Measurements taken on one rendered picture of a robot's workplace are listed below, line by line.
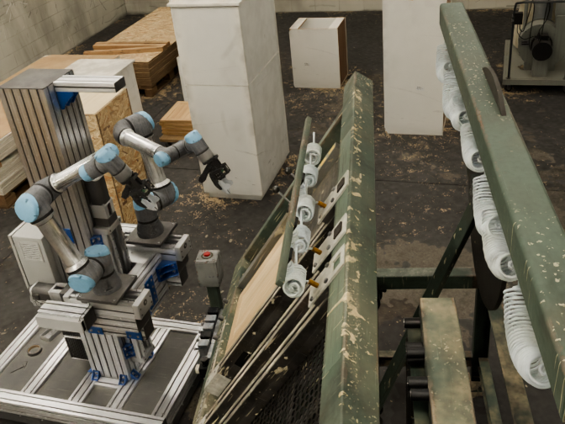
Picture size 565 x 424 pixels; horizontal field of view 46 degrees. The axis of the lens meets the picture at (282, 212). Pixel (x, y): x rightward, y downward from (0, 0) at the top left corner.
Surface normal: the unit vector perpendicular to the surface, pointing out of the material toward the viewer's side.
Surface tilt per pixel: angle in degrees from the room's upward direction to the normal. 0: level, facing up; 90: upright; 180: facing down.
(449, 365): 0
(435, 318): 0
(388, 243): 0
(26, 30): 90
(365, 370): 35
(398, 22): 90
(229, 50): 90
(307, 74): 90
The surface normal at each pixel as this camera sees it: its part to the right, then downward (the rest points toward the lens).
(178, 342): -0.10, -0.85
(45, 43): 0.95, 0.07
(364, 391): 0.49, -0.71
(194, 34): -0.29, 0.53
